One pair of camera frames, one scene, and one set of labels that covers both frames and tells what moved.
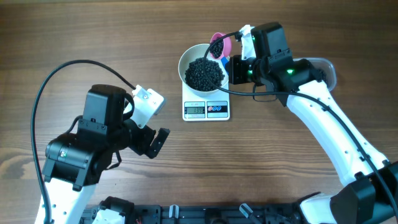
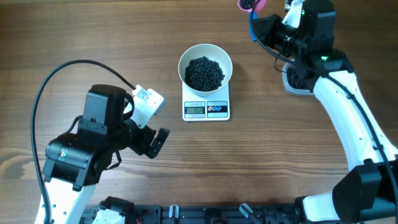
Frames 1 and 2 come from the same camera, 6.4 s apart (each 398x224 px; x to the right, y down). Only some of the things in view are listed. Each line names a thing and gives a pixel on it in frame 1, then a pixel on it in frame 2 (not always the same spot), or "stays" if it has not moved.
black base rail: [289, 213] stays
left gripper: [147, 134] stays
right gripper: [236, 77] to [274, 22]
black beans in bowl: [195, 77] stays
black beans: [216, 47] to [247, 4]
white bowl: [195, 51] stays
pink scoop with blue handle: [226, 51] to [252, 7]
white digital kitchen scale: [212, 107] stays
